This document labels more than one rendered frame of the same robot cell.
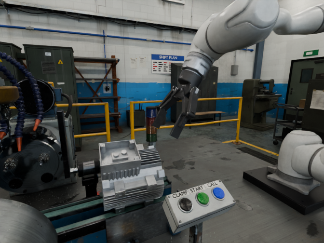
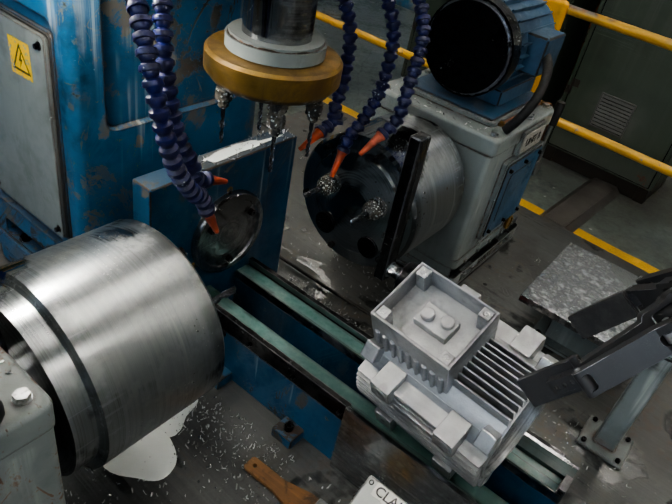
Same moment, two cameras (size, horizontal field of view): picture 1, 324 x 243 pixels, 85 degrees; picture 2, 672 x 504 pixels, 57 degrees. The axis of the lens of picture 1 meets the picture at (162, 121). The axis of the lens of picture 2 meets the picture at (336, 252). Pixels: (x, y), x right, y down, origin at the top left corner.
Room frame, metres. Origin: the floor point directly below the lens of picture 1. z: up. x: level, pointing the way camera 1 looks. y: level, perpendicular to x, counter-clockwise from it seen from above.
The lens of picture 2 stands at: (0.10, -0.29, 1.61)
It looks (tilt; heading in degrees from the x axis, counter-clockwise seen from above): 36 degrees down; 57
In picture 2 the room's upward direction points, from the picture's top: 12 degrees clockwise
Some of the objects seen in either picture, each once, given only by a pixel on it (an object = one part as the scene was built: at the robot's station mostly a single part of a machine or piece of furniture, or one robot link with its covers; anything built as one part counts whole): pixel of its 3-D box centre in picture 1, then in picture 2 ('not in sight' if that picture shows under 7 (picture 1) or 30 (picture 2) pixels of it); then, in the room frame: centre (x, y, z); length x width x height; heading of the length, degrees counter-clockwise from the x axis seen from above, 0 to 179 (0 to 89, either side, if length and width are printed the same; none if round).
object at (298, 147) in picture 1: (301, 152); not in sight; (0.84, -0.70, 1.00); 0.18 x 0.16 x 0.22; 17
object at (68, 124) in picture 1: (46, 145); (452, 168); (0.97, 0.67, 0.99); 0.35 x 0.31 x 0.37; 26
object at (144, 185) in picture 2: not in sight; (202, 235); (0.37, 0.55, 0.97); 0.30 x 0.11 x 0.34; 26
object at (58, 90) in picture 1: (49, 115); (496, 99); (1.02, 0.66, 1.16); 0.33 x 0.26 x 0.42; 26
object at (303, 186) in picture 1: (289, 174); not in sight; (0.86, -0.68, 0.86); 0.22 x 0.18 x 0.06; 33
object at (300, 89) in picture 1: (304, 88); not in sight; (5.94, -4.71, 1.18); 1.09 x 0.10 x 2.35; 23
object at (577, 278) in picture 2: not in sight; (591, 318); (1.09, 0.27, 0.86); 0.27 x 0.24 x 0.12; 26
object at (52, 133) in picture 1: (35, 153); (392, 182); (0.73, 0.56, 1.04); 0.41 x 0.25 x 0.25; 26
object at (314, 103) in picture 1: (317, 99); not in sight; (2.87, -2.52, 1.08); 0.22 x 0.02 x 0.31; 13
